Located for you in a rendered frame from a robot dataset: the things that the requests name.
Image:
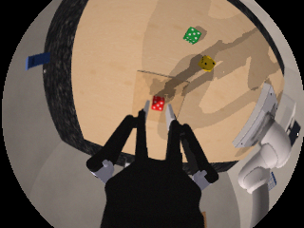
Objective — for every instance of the green die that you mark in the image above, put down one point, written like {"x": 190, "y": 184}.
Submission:
{"x": 192, "y": 35}

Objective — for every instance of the red die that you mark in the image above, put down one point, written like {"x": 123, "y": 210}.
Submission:
{"x": 157, "y": 103}

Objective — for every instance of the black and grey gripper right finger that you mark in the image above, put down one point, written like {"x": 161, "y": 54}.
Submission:
{"x": 202, "y": 171}

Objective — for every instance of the tan square mat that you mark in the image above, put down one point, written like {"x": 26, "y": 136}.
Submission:
{"x": 148, "y": 85}

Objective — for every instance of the yellow die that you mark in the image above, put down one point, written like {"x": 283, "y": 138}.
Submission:
{"x": 206, "y": 63}

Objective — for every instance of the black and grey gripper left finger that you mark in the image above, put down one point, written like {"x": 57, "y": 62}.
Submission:
{"x": 101, "y": 165}

